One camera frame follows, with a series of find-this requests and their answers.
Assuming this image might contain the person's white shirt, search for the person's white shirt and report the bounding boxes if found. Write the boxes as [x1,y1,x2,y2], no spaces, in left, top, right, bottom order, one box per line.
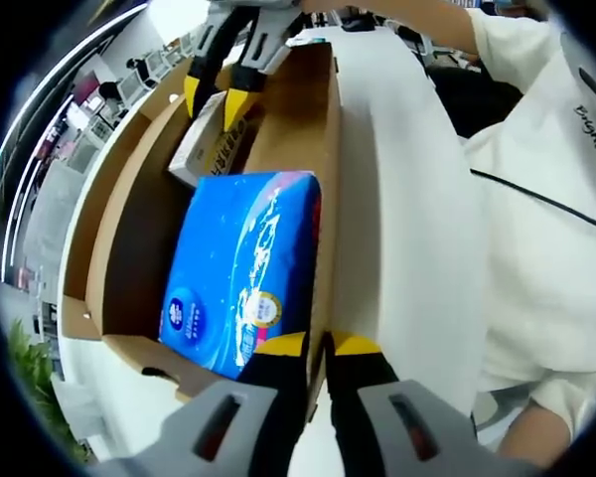
[459,7,596,433]

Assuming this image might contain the small white yellow carton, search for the small white yellow carton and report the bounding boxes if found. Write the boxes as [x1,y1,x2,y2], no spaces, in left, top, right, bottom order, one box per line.
[167,90,260,189]

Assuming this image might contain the thin black device cable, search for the thin black device cable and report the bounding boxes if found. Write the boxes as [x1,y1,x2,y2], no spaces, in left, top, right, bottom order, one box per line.
[469,167,596,239]

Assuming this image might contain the green plant in white pot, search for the green plant in white pot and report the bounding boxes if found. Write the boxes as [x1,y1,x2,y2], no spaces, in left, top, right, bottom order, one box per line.
[7,317,110,466]

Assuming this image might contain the row of white office chairs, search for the row of white office chairs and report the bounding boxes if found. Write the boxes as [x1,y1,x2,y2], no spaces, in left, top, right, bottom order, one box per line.
[116,34,193,108]

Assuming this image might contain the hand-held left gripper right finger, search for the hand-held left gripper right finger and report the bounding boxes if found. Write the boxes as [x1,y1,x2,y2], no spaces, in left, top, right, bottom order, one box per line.
[323,330,542,477]

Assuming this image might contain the blue soft tissue pack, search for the blue soft tissue pack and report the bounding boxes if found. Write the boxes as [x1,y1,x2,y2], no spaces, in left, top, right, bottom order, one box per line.
[157,170,324,382]

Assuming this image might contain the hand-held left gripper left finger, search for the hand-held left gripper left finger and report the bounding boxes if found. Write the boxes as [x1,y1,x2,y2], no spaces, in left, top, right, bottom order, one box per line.
[86,330,312,477]

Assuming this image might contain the brown cardboard shoe box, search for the brown cardboard shoe box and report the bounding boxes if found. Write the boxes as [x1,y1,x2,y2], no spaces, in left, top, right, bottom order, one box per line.
[59,42,347,403]

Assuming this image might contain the white desk partition panel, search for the white desk partition panel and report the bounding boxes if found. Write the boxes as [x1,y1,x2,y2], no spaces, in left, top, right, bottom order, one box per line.
[22,161,80,279]

